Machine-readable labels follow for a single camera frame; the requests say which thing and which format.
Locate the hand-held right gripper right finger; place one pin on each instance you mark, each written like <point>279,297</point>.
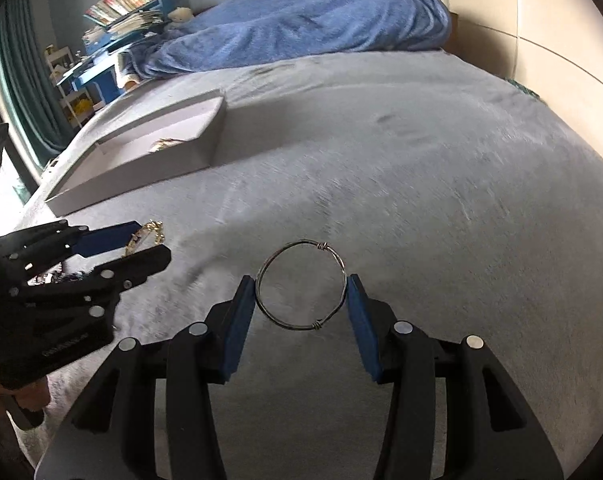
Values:
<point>365,330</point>

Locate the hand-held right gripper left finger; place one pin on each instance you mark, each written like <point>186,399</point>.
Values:
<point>239,330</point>

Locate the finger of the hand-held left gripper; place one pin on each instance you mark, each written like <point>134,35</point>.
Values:
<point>141,262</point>
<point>106,240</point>

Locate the white shallow tray box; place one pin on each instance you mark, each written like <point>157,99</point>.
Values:
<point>131,180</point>

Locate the dark beaded jewelry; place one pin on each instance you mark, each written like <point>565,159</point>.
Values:
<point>61,277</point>

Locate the small gold jewelry piece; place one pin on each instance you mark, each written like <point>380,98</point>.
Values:
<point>165,144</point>

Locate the person's left hand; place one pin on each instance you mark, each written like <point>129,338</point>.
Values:
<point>31,395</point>

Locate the white shelf rack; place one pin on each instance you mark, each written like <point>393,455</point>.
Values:
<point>73,95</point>

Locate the blue desk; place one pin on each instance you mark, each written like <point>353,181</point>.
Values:
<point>93,72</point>

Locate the grey bed cover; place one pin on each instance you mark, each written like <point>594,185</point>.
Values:
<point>381,160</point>

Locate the teal curtain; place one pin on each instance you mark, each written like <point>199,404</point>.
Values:
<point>31,80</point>

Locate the stack of papers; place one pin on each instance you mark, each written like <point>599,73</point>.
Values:
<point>126,25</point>

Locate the white plush toy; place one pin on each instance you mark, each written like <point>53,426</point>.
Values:
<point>180,15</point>

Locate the green patterned cloth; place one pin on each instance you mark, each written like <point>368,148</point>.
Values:
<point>524,89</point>

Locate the blue fleece blanket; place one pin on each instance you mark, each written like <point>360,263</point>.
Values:
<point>306,25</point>

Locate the beige padded headboard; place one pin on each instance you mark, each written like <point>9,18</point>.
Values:
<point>556,20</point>

